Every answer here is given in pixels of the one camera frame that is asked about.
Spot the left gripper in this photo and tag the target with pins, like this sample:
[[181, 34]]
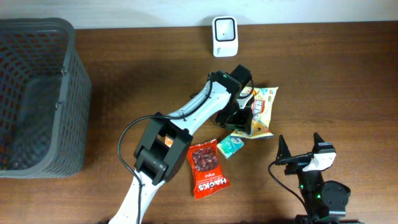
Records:
[[237, 117]]

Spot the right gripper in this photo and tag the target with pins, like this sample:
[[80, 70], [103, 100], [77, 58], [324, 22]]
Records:
[[300, 158]]

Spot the green tissue packet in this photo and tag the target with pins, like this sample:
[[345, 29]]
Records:
[[228, 146]]

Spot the yellow cleaning sheet package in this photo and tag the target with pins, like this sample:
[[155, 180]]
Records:
[[261, 109]]

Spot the red Hacks candy bag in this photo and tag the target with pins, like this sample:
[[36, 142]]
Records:
[[206, 169]]

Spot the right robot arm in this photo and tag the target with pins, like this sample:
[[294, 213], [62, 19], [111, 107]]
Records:
[[323, 201]]

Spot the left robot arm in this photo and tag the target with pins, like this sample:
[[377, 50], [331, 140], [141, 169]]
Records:
[[164, 143]]

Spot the white barcode scanner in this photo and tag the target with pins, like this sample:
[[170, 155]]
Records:
[[225, 36]]

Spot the small orange white packet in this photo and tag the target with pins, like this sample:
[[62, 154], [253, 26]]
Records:
[[168, 141]]

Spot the grey plastic mesh basket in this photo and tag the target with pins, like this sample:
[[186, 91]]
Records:
[[45, 100]]

